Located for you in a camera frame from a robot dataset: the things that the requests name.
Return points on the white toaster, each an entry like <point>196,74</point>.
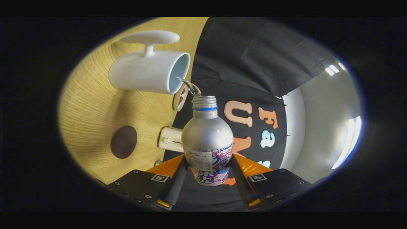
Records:
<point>168,140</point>

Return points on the small ceiling light panel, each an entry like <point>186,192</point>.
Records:
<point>332,70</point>

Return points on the large ceiling light panel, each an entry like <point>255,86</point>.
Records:
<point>349,140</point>

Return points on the silver juice bottle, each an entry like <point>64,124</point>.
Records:
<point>206,133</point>

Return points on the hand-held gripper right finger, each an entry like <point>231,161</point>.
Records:
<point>240,184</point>

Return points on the dark brown round coaster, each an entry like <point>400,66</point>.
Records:
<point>124,142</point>

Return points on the wooden table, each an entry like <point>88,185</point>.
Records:
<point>89,111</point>

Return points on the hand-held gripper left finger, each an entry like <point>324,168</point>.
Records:
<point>178,184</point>

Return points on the white cup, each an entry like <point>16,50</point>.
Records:
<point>143,70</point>

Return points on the white divided dish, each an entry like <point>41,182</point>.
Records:
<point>180,98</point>

